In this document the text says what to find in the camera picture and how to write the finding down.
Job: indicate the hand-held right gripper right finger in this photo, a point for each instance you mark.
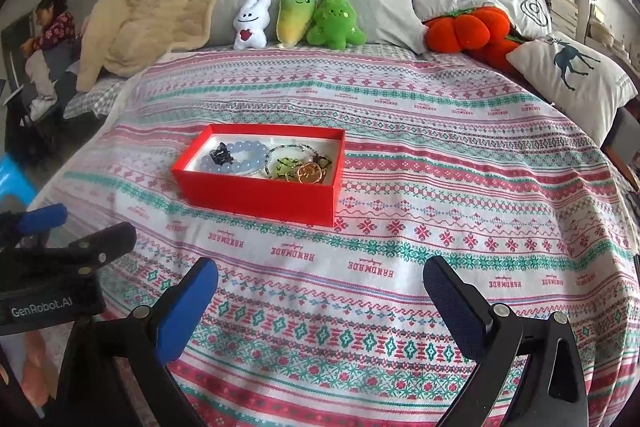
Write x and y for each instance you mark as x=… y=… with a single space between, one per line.
x=450 y=302

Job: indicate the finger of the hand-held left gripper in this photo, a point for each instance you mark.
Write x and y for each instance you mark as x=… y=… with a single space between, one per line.
x=110 y=239
x=45 y=217

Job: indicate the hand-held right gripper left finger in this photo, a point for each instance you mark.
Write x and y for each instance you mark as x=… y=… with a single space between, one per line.
x=185 y=307

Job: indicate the red jewelry box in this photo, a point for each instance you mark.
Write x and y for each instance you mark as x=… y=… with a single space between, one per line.
x=260 y=199

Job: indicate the black bead charm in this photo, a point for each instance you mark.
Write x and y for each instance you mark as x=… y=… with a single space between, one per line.
x=221 y=155

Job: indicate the person's left hand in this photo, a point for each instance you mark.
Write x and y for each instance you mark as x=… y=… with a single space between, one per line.
x=36 y=367

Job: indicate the blue stool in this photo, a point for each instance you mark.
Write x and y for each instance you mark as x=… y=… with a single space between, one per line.
x=15 y=179

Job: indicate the grey chair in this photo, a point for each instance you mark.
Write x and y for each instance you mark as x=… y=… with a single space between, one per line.
x=62 y=67

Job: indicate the black monitor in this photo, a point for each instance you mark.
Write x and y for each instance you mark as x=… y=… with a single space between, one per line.
x=12 y=52

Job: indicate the beige quilted blanket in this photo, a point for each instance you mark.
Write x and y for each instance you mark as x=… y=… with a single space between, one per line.
x=160 y=7

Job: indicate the white deer pillow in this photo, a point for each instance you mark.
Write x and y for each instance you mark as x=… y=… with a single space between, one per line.
x=565 y=82

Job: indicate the white bunny plush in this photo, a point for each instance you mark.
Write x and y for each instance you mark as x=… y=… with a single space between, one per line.
x=250 y=27

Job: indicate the orange pumpkin plush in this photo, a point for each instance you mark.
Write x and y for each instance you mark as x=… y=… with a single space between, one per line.
x=500 y=49
x=457 y=32

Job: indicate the yellow green carrot plush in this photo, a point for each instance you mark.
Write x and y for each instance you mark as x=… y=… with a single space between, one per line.
x=295 y=14

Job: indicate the green tree plush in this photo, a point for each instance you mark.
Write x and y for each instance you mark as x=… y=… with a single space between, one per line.
x=335 y=22

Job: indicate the stack of books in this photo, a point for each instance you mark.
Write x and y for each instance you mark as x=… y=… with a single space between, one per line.
x=560 y=9

